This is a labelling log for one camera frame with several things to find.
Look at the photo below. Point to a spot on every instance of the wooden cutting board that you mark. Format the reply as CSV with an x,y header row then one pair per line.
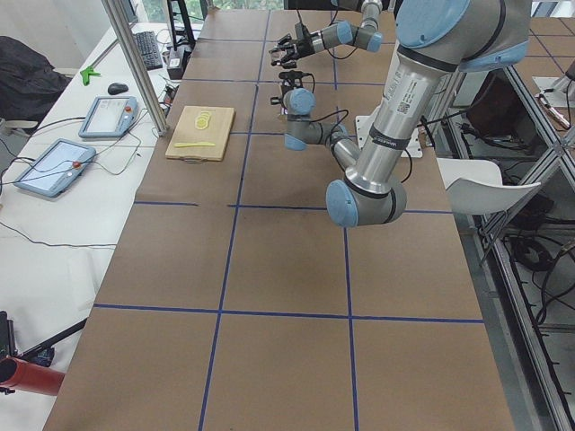
x,y
218,130

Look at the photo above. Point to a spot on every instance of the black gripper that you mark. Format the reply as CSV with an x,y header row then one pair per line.
x,y
287,83
300,48

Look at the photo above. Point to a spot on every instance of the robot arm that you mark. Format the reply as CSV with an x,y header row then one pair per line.
x,y
366,36
434,39

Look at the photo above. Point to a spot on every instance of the yellow plastic knife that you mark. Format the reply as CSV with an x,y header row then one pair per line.
x,y
194,144

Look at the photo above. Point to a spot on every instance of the black box on table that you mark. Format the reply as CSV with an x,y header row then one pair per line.
x,y
177,62

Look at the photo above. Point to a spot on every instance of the lemon slice one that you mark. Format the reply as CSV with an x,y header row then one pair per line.
x,y
200,127

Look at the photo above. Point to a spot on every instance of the far teach pendant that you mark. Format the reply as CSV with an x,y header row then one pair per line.
x,y
109,117

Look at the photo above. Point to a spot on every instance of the teach pendant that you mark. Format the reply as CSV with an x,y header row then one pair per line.
x,y
56,169
109,117

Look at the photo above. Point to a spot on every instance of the near teach pendant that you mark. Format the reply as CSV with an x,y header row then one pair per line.
x,y
56,169

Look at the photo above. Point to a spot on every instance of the black computer mouse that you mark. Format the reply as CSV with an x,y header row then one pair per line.
x,y
117,88

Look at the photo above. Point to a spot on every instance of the black keyboard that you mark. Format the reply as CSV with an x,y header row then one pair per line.
x,y
148,48

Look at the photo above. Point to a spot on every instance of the green plastic clamp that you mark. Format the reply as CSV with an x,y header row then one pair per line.
x,y
87,74

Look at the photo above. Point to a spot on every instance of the white plastic chair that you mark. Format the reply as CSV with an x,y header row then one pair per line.
x,y
475,187

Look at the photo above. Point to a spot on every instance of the red cylinder bottle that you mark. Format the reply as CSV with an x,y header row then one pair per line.
x,y
20,375

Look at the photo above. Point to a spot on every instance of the aluminium frame post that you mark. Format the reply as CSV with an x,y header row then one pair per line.
x,y
119,23

